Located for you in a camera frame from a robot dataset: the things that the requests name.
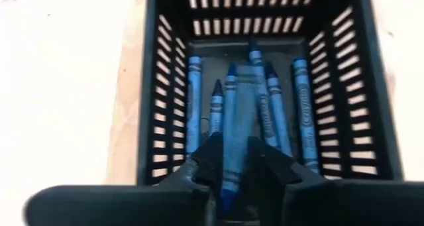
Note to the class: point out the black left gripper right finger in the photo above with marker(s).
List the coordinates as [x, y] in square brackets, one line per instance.
[357, 204]

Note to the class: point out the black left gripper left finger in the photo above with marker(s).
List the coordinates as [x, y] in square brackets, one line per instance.
[116, 206]

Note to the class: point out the blue crayon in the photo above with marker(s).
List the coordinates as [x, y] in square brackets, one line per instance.
[232, 120]
[304, 113]
[280, 113]
[216, 110]
[194, 103]
[263, 96]

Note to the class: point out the black slotted plastic basket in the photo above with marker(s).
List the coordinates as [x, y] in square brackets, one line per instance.
[245, 13]

